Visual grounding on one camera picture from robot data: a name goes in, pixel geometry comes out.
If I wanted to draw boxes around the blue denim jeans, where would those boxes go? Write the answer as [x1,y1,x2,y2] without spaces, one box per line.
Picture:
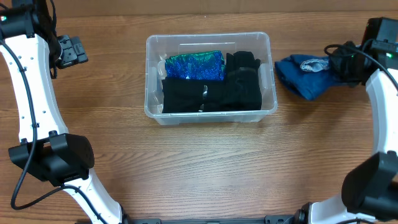
[274,54,348,101]

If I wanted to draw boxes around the black garment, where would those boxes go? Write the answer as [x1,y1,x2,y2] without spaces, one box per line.
[221,67,262,111]
[162,78,224,113]
[226,51,261,75]

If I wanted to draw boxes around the blue green sequin garment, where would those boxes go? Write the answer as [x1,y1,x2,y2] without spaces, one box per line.
[165,50,226,81]

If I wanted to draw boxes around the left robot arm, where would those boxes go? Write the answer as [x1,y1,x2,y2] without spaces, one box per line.
[1,0,129,223]

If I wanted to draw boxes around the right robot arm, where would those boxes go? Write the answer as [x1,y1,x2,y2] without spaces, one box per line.
[289,17,397,223]

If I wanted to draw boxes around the clear plastic storage bin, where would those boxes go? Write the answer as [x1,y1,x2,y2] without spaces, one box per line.
[144,32,278,126]

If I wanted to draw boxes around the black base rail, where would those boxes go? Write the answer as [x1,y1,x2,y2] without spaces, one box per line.
[129,215,294,224]

